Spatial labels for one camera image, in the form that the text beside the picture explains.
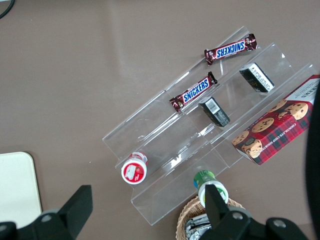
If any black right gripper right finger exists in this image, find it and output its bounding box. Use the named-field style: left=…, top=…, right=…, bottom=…
left=197, top=184, right=310, bottom=240

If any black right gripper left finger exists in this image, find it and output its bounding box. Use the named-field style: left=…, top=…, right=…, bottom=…
left=0, top=184, right=94, bottom=240

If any light tan wicker basket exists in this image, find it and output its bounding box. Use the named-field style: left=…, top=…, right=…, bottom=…
left=176, top=196, right=247, bottom=240

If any cream plastic tray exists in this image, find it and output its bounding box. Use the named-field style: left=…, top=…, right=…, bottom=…
left=0, top=151, right=43, bottom=230

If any aluminium foil container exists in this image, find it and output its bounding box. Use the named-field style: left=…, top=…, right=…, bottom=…
left=184, top=213, right=213, bottom=240

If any green yogurt cup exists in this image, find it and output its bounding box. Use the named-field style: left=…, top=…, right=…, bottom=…
left=193, top=169, right=230, bottom=210

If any red yogurt cup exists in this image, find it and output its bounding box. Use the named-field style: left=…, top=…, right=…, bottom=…
left=120, top=150, right=149, bottom=186

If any clear acrylic tiered stand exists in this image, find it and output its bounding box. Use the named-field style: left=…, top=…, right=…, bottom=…
left=163, top=25, right=320, bottom=169
left=101, top=88, right=229, bottom=227

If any red tartan cookie box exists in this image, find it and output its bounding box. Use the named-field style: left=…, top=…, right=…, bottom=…
left=231, top=73, right=320, bottom=167

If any small black box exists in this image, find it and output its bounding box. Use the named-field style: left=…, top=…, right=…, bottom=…
left=239, top=62, right=276, bottom=94
left=198, top=96, right=231, bottom=128

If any Snickers chocolate bar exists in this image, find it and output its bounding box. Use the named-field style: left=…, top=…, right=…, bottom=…
left=204, top=33, right=259, bottom=67
left=169, top=71, right=219, bottom=114

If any black cable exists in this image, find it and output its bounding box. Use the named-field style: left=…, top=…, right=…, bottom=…
left=0, top=0, right=16, bottom=20

